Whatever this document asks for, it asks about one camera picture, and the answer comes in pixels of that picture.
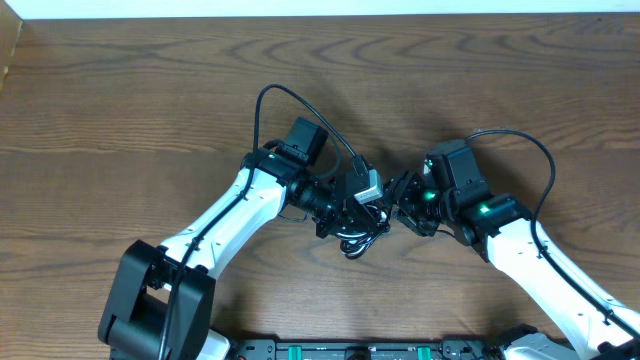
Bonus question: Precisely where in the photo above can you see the white cable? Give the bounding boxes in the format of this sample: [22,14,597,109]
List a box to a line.
[335,209,389,257]

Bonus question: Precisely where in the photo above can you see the black cable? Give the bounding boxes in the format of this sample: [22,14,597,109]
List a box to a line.
[338,209,394,260]

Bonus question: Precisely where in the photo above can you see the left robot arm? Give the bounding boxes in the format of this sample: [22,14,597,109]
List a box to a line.
[98,118,390,359]

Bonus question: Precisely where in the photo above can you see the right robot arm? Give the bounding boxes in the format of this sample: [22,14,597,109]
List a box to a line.
[384,140,639,359]

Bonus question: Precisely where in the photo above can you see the left camera cable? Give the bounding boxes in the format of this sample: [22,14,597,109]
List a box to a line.
[157,83,359,360]

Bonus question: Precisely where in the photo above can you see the camera cable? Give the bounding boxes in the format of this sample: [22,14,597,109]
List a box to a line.
[464,129,640,341]
[157,83,359,360]

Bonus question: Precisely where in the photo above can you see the right camera cable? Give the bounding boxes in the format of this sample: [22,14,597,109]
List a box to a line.
[464,129,640,341]

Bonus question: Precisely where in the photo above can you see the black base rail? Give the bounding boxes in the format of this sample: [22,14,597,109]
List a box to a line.
[229,338,591,360]

